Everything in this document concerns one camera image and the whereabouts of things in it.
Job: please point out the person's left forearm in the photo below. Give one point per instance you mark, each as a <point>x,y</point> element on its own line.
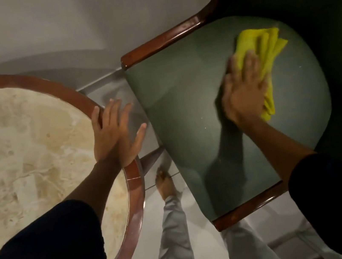
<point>97,186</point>

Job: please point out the person's right middle finger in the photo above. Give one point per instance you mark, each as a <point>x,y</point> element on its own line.
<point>246,64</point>

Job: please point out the person's right hand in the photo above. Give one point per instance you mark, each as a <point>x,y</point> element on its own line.
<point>243,97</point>

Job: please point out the person's left middle finger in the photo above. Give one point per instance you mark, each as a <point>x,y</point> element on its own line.
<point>115,110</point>

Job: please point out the person's left thumb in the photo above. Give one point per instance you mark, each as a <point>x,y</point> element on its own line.
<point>138,136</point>

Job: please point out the person's left hand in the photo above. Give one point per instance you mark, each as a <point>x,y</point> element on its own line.
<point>111,140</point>

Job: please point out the brown wooden chair armrest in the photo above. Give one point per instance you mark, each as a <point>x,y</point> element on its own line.
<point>166,38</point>
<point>249,206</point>

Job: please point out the light grey trousers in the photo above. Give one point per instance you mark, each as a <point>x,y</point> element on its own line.
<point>175,246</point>

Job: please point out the green upholstered wooden armchair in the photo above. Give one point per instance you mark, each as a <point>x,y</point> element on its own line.
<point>186,106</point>

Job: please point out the round marble table wooden rim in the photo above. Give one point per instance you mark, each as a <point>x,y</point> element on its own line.
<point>25,150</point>

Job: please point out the person's left little finger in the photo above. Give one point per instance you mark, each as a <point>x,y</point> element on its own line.
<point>95,117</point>

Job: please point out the yellow cleaning cloth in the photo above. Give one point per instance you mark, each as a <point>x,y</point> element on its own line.
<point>262,45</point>

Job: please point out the person's bare foot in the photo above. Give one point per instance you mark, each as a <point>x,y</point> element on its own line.
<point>166,185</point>

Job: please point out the person's right forearm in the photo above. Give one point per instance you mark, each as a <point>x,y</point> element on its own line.
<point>276,150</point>

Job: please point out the person's right thumb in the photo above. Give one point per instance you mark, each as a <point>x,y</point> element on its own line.
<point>225,90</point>

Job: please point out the person's right little finger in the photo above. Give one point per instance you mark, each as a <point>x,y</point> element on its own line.
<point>265,84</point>

